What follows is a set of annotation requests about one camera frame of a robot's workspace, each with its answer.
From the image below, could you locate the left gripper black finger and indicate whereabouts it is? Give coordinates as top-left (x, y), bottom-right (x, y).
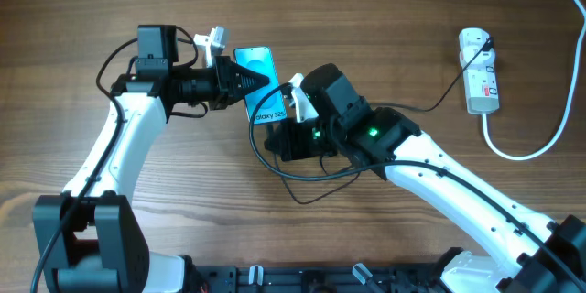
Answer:
top-left (230, 86), bottom-right (267, 105)
top-left (231, 61), bottom-right (270, 92)

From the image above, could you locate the teal screen Galaxy smartphone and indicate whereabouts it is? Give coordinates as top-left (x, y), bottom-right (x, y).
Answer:
top-left (233, 46), bottom-right (287, 125)

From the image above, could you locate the black USB charging cable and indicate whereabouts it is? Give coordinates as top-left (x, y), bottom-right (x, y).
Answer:
top-left (263, 36), bottom-right (495, 205)

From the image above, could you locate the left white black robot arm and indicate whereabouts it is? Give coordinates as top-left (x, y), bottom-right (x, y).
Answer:
top-left (30, 25), bottom-right (269, 292)

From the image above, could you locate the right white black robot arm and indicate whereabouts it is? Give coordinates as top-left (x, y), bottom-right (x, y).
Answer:
top-left (265, 64), bottom-right (585, 292)

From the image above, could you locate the white power strip socket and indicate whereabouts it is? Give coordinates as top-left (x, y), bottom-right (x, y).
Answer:
top-left (459, 27), bottom-right (500, 115)

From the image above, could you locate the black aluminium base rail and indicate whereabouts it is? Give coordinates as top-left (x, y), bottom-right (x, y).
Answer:
top-left (182, 263), bottom-right (448, 293)

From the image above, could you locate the white power strip cord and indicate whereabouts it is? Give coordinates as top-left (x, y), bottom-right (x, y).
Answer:
top-left (481, 0), bottom-right (586, 162)

